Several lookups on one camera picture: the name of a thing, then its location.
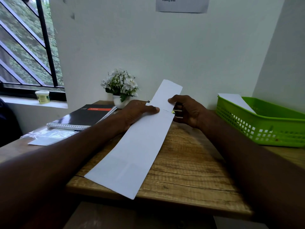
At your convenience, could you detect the person's right hand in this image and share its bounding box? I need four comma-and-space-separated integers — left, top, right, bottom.
167, 94, 211, 129

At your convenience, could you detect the person's left hand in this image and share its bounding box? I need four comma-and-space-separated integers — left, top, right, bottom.
119, 99, 161, 134

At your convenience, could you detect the white envelope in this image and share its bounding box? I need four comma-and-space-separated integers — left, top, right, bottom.
217, 93, 257, 115
84, 106, 176, 200

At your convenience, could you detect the green plastic basket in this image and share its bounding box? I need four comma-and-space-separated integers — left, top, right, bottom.
215, 94, 305, 148

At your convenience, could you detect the clear plastic sleeve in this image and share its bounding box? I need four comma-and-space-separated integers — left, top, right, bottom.
20, 127, 80, 147

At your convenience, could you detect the stack of white envelopes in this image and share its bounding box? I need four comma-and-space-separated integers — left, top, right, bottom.
27, 135, 65, 147

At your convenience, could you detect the person's right forearm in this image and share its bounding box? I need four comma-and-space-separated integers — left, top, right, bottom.
198, 111, 305, 229

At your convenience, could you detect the person's left forearm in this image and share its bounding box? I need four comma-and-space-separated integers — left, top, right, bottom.
0, 112, 127, 229

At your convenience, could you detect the white flower plant in pot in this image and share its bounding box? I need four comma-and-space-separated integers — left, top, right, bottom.
100, 68, 139, 109

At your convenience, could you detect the black spiral notebook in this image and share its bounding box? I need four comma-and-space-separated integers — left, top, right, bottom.
46, 104, 118, 131

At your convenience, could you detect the small cream jar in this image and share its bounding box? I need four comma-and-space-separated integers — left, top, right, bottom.
35, 90, 51, 105

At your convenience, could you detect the white window sill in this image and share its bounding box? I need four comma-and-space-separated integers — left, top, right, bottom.
0, 95, 69, 109

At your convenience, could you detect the black window grille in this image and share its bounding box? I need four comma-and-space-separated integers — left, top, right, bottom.
0, 0, 67, 102

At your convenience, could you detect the paper notice sheet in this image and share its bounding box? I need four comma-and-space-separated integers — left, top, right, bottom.
155, 0, 211, 14

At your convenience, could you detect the black backpack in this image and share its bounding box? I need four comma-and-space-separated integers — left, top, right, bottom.
0, 97, 24, 148

